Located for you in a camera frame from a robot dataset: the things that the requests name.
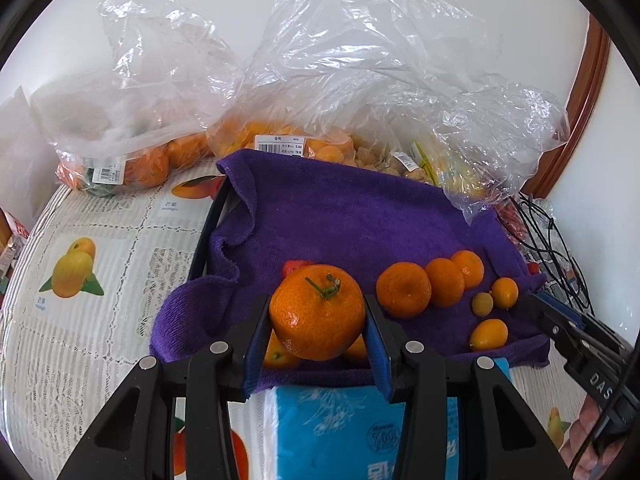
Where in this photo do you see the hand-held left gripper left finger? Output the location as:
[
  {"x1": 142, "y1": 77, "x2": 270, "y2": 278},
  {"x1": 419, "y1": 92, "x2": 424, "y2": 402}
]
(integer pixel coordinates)
[{"x1": 57, "y1": 294, "x2": 273, "y2": 480}]

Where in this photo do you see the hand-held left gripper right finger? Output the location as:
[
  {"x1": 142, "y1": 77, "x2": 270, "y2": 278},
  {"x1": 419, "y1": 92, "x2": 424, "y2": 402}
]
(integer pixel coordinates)
[{"x1": 364, "y1": 294, "x2": 571, "y2": 480}]

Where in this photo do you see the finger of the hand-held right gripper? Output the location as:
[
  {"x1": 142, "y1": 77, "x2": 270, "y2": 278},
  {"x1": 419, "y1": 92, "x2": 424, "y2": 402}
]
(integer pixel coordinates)
[
  {"x1": 535, "y1": 295, "x2": 621, "y2": 348},
  {"x1": 531, "y1": 301, "x2": 588, "y2": 361}
]

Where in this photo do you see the orange kumquat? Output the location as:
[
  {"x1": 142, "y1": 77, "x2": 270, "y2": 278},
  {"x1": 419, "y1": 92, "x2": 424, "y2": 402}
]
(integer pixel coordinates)
[
  {"x1": 491, "y1": 277, "x2": 519, "y2": 309},
  {"x1": 469, "y1": 318, "x2": 509, "y2": 352}
]

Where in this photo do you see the blue tissue pack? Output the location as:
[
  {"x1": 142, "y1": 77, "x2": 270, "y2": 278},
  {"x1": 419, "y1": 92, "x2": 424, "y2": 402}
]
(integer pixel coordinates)
[{"x1": 264, "y1": 357, "x2": 511, "y2": 480}]

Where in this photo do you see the black tray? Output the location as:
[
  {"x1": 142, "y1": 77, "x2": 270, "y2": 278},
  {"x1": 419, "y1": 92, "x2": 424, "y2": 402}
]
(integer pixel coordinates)
[{"x1": 190, "y1": 180, "x2": 238, "y2": 281}]

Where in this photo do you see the person's right hand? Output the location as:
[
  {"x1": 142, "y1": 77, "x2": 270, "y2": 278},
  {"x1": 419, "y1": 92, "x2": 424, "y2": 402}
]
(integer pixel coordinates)
[{"x1": 560, "y1": 396, "x2": 613, "y2": 476}]

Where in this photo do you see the pile of red cherry tomatoes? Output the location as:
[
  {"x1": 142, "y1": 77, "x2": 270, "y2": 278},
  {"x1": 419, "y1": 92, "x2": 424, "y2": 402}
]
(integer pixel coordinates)
[{"x1": 500, "y1": 200, "x2": 531, "y2": 247}]

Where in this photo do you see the fruit print tablecloth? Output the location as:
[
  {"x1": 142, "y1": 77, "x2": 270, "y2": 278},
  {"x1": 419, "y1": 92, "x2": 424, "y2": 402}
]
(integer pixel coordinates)
[{"x1": 0, "y1": 172, "x2": 576, "y2": 480}]

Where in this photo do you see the purple towel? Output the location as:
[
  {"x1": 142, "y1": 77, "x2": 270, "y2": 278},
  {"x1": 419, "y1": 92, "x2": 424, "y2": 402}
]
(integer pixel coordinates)
[{"x1": 149, "y1": 149, "x2": 551, "y2": 391}]

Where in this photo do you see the clear bag of yellow fruit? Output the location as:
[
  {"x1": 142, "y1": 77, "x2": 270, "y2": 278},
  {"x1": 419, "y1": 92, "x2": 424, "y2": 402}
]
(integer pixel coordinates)
[{"x1": 410, "y1": 82, "x2": 571, "y2": 226}]

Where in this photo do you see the clear bag of tan longans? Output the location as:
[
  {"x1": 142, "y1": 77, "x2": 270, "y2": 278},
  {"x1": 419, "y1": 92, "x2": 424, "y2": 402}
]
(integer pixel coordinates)
[{"x1": 347, "y1": 130, "x2": 433, "y2": 183}]

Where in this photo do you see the red white packet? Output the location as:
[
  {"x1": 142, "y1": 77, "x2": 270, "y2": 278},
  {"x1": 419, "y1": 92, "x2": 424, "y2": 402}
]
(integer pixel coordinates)
[{"x1": 0, "y1": 207, "x2": 31, "y2": 281}]

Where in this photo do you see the clear bag of kumquats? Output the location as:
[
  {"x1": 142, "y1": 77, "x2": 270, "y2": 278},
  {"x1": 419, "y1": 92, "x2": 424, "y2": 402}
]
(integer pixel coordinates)
[{"x1": 207, "y1": 0, "x2": 491, "y2": 166}]

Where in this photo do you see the clear bag of mandarins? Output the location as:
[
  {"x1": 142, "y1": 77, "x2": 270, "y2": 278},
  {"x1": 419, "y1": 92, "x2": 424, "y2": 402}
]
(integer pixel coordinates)
[{"x1": 32, "y1": 0, "x2": 236, "y2": 196}]

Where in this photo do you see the white plastic bag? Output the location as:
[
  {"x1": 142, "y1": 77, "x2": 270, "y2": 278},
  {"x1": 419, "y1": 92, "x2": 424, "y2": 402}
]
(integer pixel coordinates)
[{"x1": 0, "y1": 87, "x2": 56, "y2": 221}]

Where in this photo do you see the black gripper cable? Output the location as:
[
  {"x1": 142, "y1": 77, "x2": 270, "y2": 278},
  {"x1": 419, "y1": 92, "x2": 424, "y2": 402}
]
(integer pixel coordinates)
[{"x1": 567, "y1": 370, "x2": 640, "y2": 471}]

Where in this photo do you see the black wire rack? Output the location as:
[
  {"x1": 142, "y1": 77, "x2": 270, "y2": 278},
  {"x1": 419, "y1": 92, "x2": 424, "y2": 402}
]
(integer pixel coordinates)
[{"x1": 512, "y1": 192, "x2": 596, "y2": 311}]

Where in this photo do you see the brown wooden door frame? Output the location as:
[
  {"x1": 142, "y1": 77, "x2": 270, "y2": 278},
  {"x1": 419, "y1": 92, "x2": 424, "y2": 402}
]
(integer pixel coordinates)
[{"x1": 520, "y1": 12, "x2": 612, "y2": 200}]

